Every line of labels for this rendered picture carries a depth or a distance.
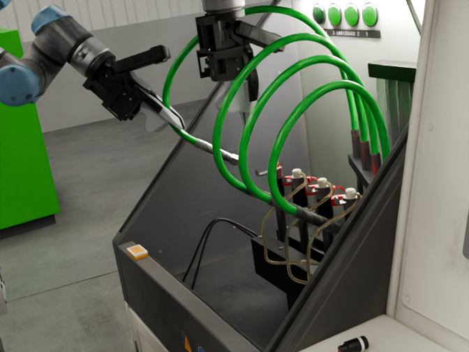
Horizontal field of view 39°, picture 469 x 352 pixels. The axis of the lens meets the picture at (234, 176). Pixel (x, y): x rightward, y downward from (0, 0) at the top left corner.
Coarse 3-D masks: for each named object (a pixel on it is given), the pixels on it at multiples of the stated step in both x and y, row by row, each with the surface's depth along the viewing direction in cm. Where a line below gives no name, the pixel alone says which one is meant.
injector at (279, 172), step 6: (276, 174) 130; (282, 174) 130; (276, 180) 130; (282, 186) 131; (282, 192) 131; (276, 210) 133; (282, 210) 133; (276, 216) 133; (282, 216) 133; (282, 222) 133; (282, 228) 134; (282, 234) 134; (282, 240) 135
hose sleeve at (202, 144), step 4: (200, 140) 135; (196, 144) 135; (200, 144) 135; (204, 144) 135; (208, 144) 135; (200, 148) 135; (204, 148) 135; (208, 148) 135; (208, 152) 136; (212, 152) 136; (224, 152) 136; (228, 152) 137; (224, 156) 136; (228, 156) 136; (228, 160) 136
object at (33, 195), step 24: (0, 120) 420; (24, 120) 427; (0, 144) 423; (24, 144) 430; (0, 168) 426; (24, 168) 433; (48, 168) 441; (0, 192) 429; (24, 192) 437; (48, 192) 444; (0, 216) 432; (24, 216) 440; (48, 216) 452
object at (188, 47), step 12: (252, 12) 128; (264, 12) 129; (276, 12) 129; (288, 12) 129; (312, 24) 130; (324, 36) 131; (192, 48) 129; (180, 60) 130; (168, 72) 131; (168, 84) 131; (168, 96) 132; (348, 96) 135; (168, 108) 132; (180, 132) 134
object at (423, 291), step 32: (448, 0) 90; (448, 32) 90; (448, 64) 90; (416, 96) 96; (448, 96) 91; (416, 128) 97; (448, 128) 91; (416, 160) 97; (448, 160) 91; (416, 192) 96; (448, 192) 91; (416, 224) 97; (448, 224) 91; (416, 256) 97; (448, 256) 91; (416, 288) 97; (448, 288) 92; (416, 320) 98; (448, 320) 92
